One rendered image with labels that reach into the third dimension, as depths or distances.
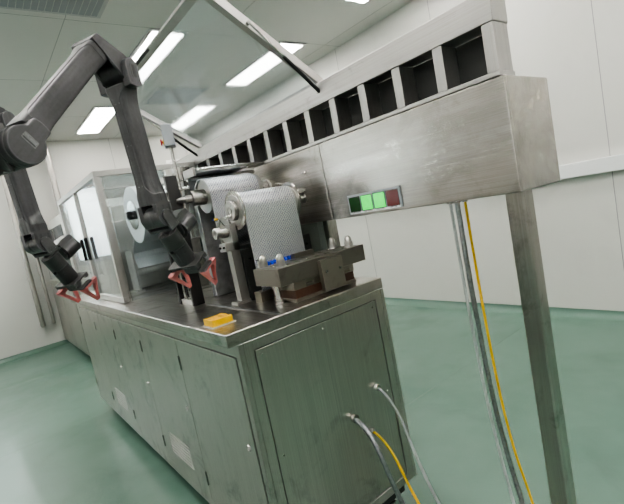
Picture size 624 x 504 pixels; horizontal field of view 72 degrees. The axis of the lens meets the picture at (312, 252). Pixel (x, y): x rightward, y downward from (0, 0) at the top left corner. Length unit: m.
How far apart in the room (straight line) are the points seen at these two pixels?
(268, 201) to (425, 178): 0.60
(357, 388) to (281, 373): 0.34
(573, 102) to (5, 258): 6.51
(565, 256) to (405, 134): 2.56
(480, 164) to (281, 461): 1.05
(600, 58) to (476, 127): 2.41
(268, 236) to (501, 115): 0.88
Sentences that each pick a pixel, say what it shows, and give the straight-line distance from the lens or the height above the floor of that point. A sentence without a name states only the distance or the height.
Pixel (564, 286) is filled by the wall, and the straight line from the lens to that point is 3.87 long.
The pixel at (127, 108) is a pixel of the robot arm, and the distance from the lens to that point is 1.25.
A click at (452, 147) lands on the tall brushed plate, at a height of 1.30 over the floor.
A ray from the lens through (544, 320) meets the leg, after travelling 1.51.
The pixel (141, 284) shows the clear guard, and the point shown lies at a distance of 2.52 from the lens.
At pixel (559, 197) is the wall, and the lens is 3.73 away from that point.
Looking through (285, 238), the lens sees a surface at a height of 1.11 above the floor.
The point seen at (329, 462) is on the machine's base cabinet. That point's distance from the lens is 1.60.
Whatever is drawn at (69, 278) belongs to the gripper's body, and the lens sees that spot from 1.64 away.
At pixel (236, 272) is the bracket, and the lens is 1.65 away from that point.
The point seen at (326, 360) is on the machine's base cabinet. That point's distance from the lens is 1.49.
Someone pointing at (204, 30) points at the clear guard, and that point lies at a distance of 1.77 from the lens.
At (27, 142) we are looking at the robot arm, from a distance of 1.01.
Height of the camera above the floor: 1.21
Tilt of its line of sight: 6 degrees down
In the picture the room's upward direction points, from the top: 11 degrees counter-clockwise
